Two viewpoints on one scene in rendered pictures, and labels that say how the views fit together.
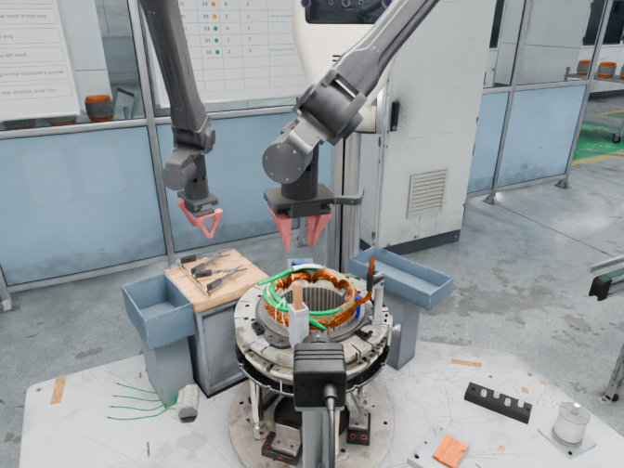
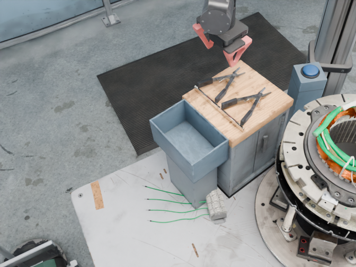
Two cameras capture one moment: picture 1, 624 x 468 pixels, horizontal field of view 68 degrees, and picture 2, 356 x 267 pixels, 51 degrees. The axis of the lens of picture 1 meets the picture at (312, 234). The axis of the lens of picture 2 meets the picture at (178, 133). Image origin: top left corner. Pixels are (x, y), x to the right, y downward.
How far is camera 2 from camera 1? 0.51 m
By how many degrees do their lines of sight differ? 27
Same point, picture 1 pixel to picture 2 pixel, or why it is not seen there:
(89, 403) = (128, 207)
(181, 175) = (225, 19)
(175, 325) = (213, 160)
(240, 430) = (270, 232)
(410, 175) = not seen: outside the picture
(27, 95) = not seen: outside the picture
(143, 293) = (167, 121)
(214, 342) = (240, 160)
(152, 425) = (190, 227)
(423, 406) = not seen: outside the picture
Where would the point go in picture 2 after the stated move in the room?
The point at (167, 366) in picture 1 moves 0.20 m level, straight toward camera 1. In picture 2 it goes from (200, 184) to (236, 254)
